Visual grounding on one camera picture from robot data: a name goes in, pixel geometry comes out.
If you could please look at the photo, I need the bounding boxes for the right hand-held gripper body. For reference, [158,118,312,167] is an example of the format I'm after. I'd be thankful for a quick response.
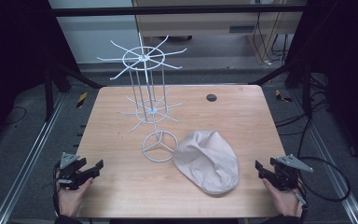
[269,154,314,192]

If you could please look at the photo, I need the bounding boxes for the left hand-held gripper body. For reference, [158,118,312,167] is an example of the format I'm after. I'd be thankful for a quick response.
[55,151,88,191]

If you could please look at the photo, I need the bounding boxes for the beige cloth cap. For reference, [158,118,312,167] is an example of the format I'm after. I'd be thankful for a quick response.
[172,130,241,196]

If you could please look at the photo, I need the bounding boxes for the white wire rack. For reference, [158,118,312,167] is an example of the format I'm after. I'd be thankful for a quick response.
[96,32,188,164]

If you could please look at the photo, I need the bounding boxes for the person's left hand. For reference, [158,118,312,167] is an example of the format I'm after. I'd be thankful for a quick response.
[56,176,94,218]

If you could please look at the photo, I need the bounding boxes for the person's right hand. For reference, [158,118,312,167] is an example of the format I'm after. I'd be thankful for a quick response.
[262,178,304,218]

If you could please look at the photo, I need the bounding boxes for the yellow black striped tape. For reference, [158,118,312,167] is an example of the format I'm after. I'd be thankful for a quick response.
[76,91,89,109]
[274,89,294,104]

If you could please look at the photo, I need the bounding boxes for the black metal stand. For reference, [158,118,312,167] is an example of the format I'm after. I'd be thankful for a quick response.
[247,58,314,119]
[42,61,107,123]

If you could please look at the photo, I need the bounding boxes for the white cabinet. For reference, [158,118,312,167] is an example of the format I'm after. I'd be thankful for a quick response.
[48,0,142,65]

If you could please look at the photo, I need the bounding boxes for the wooden background desk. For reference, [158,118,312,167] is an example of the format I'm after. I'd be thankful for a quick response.
[132,0,308,65]

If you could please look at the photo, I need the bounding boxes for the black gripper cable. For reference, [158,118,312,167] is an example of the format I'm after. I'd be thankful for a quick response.
[293,156,352,222]
[52,161,62,217]

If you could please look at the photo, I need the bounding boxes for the aluminium floor rail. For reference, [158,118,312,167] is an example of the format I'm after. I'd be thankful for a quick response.
[290,89,358,224]
[0,92,68,224]

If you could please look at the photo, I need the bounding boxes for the black floor cables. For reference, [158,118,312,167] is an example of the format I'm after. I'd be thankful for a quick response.
[274,74,334,137]

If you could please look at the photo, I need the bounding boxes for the black floor cable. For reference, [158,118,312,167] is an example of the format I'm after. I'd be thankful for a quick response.
[0,105,28,129]

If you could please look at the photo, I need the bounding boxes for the cables under background desk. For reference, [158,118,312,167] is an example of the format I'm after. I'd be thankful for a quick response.
[252,11,291,67]

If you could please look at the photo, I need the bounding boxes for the black horizontal frame bar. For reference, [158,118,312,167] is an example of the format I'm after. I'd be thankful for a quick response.
[48,4,310,18]

